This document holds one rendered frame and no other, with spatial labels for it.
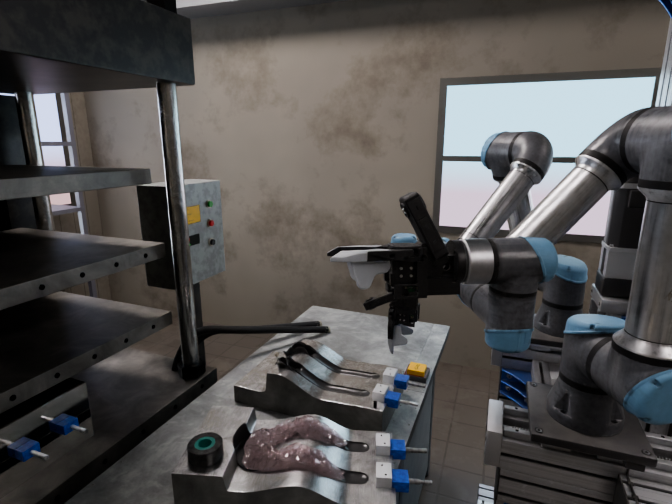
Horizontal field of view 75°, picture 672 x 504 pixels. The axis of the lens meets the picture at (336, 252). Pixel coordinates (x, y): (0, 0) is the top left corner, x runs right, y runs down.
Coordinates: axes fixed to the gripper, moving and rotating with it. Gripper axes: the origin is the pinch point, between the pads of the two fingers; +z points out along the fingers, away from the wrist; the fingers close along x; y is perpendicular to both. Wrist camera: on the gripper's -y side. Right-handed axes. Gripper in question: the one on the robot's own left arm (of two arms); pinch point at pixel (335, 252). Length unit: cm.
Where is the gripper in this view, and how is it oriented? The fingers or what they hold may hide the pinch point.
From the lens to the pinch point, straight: 69.2
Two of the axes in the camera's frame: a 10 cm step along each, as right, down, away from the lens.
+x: -0.9, -1.1, 9.9
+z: -10.0, 0.3, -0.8
